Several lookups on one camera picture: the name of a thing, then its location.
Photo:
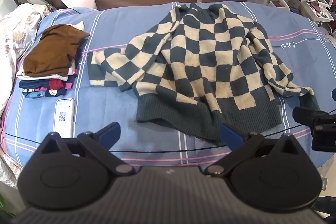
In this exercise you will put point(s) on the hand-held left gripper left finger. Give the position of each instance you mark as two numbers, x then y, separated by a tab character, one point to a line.
109	132

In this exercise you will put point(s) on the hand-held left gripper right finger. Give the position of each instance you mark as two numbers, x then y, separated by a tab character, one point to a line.
231	136

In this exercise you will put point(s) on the navy patterned folded garment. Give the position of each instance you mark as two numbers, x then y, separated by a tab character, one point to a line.
44	93

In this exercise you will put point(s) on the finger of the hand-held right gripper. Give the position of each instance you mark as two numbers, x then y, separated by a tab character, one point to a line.
304	115

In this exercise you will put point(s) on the brown folded garment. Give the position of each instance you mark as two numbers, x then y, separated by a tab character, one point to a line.
52	53

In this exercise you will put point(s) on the blue striped blanket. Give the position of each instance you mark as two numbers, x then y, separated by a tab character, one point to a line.
110	29

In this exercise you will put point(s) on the red folded garment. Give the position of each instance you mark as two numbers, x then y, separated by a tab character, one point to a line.
59	83

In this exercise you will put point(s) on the navy striped folded garment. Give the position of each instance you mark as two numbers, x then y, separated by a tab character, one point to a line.
34	84

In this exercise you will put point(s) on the floral cream quilt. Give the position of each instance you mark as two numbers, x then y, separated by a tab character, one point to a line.
15	27

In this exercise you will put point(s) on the white smartphone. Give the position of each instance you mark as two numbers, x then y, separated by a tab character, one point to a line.
64	119

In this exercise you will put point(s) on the checkered knit sweater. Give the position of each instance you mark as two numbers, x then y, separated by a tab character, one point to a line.
204	56

